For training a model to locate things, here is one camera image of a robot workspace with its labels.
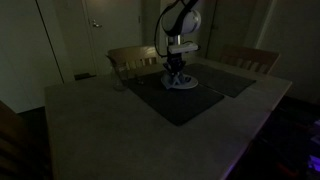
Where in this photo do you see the wooden chair near door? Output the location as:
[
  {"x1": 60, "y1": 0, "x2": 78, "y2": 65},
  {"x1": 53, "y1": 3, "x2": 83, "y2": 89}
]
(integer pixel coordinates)
[{"x1": 106, "y1": 46, "x2": 159, "y2": 76}]

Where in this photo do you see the dark empty placemat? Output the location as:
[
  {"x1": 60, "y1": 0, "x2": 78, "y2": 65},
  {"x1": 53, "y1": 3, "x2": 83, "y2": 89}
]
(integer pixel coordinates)
[{"x1": 183, "y1": 63, "x2": 255, "y2": 98}]

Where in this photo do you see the dark placemat under plate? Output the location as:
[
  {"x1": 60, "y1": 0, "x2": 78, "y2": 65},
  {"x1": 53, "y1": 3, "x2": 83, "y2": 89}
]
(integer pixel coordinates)
[{"x1": 128, "y1": 72, "x2": 224, "y2": 126}]

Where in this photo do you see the white door with handle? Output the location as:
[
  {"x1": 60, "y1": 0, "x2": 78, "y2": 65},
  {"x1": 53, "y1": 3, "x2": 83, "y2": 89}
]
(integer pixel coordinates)
[{"x1": 84, "y1": 0, "x2": 142, "y2": 75}]

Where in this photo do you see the wooden chair near towel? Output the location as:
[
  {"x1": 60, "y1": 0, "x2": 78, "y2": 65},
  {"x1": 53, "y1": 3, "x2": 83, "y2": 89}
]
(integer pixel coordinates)
[{"x1": 219, "y1": 45, "x2": 280, "y2": 74}]

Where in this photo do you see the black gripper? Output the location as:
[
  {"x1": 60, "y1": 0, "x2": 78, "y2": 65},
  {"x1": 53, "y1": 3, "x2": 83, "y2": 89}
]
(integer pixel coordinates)
[{"x1": 163, "y1": 53, "x2": 186, "y2": 72}]

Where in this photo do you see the blue towel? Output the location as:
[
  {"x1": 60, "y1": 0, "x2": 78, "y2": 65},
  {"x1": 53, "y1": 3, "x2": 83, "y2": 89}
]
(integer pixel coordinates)
[{"x1": 161, "y1": 71, "x2": 193, "y2": 90}]

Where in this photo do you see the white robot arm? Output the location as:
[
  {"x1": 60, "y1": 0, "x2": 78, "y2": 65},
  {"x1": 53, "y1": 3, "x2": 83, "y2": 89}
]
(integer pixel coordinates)
[{"x1": 159, "y1": 0, "x2": 202, "y2": 73}]

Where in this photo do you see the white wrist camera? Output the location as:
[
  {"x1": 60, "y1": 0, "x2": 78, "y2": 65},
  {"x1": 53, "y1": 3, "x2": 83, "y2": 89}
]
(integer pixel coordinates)
[{"x1": 168, "y1": 43, "x2": 199, "y2": 54}]

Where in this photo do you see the clear glass jar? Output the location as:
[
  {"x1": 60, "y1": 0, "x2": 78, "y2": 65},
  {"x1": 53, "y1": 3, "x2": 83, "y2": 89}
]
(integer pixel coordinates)
[{"x1": 112, "y1": 66, "x2": 128, "y2": 91}]

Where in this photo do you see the silver door handle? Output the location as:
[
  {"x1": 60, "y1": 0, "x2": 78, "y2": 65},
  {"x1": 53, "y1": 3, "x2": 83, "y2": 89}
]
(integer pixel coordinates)
[{"x1": 92, "y1": 20, "x2": 103, "y2": 28}]

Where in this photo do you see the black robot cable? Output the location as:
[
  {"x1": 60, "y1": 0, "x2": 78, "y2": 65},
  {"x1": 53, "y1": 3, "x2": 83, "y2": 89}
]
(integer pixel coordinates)
[{"x1": 153, "y1": 0, "x2": 183, "y2": 59}]

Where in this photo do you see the white round plate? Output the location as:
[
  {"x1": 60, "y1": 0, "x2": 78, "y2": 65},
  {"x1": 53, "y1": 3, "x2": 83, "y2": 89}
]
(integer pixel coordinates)
[{"x1": 160, "y1": 73, "x2": 200, "y2": 90}]

